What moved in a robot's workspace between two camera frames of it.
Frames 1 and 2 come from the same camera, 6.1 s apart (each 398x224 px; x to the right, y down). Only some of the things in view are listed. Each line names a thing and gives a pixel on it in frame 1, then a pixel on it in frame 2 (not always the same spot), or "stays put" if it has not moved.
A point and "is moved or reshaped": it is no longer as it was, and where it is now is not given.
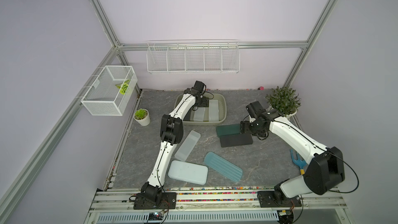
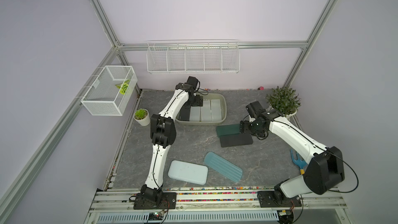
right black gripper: x=244 y=125 stays put
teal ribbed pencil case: x=217 y=163 stays put
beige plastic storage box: x=215 y=114 stays put
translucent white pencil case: x=199 y=114 is moved or reshaped
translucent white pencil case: x=187 y=145 to x=205 y=111
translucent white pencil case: x=213 y=110 stays put
